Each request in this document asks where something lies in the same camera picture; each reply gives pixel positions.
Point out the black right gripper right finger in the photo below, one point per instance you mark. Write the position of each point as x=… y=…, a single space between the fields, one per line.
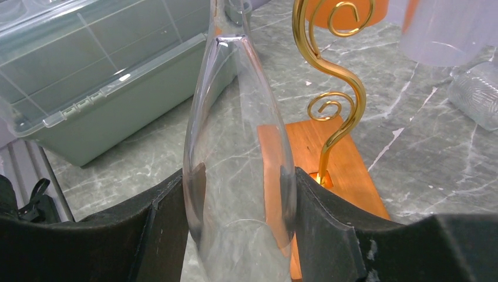
x=338 y=241

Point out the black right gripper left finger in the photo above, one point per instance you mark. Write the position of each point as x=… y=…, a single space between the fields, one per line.
x=140 y=239

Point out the gold wire glass rack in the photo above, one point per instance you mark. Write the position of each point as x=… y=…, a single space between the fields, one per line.
x=322 y=146

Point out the clear pink tinted glass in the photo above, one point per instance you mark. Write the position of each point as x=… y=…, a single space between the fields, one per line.
x=238 y=172

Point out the clear plastic storage box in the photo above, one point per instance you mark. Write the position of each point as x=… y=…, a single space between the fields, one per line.
x=78 y=77

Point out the orange plastic goblet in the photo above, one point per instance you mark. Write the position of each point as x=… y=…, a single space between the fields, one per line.
x=343 y=19

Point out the clear wine glass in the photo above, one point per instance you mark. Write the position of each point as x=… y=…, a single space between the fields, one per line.
x=447 y=33

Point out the clear small glass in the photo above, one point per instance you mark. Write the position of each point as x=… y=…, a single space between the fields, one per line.
x=474 y=91

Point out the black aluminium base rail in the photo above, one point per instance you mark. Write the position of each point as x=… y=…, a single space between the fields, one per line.
x=24 y=163

